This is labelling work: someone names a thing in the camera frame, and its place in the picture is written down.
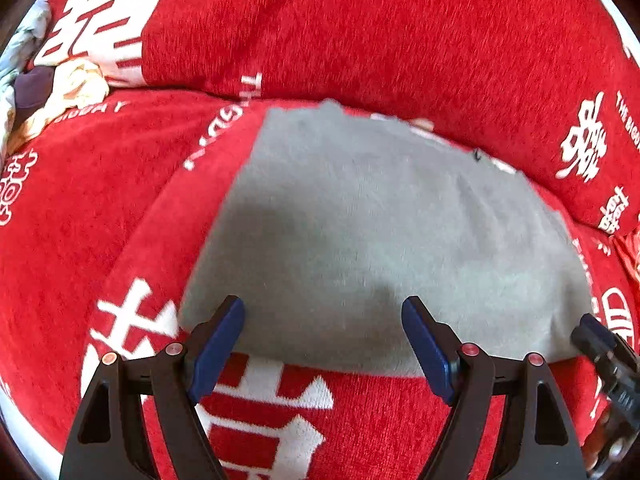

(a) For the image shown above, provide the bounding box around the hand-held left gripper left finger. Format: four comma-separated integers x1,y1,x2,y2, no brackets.
59,295,246,480

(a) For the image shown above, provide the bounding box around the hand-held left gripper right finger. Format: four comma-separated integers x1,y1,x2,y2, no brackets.
401,296,587,480

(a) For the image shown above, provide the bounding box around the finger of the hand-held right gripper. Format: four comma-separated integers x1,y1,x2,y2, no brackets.
571,326,617,363
580,312,621,347

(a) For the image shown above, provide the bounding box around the grey knit sweater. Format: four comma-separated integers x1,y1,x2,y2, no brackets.
178,99,599,379

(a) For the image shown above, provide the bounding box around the red printed sofa seat cover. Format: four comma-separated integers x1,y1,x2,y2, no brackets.
0,87,640,480

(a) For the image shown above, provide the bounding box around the orange white crumpled cloth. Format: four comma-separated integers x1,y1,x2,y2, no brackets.
10,57,110,142

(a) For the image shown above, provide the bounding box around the dark purple cloth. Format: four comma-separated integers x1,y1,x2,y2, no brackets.
12,66,57,112

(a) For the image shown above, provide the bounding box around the red wedding quilt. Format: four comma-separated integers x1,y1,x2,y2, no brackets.
30,0,640,235

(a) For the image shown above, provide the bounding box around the grey white patterned crumpled cloth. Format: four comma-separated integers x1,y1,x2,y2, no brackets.
0,0,54,161

